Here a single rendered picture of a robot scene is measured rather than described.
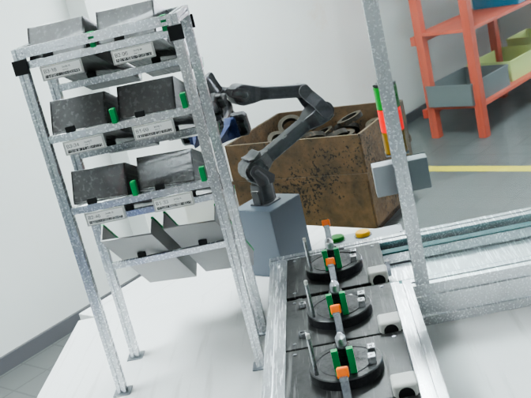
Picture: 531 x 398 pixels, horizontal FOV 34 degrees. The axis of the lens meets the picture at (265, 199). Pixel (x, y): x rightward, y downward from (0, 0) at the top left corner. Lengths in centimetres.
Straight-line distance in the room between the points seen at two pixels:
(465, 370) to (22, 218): 313
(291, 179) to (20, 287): 160
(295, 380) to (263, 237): 80
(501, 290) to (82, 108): 100
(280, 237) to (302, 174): 253
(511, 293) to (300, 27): 443
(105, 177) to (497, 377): 91
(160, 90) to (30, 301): 290
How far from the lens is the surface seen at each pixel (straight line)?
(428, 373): 163
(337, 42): 656
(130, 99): 186
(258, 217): 236
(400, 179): 187
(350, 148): 470
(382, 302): 189
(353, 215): 484
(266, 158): 237
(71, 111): 189
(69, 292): 476
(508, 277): 199
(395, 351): 168
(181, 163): 186
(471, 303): 199
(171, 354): 215
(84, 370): 221
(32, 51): 182
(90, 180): 192
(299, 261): 219
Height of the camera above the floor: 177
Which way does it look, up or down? 17 degrees down
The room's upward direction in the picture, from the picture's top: 13 degrees counter-clockwise
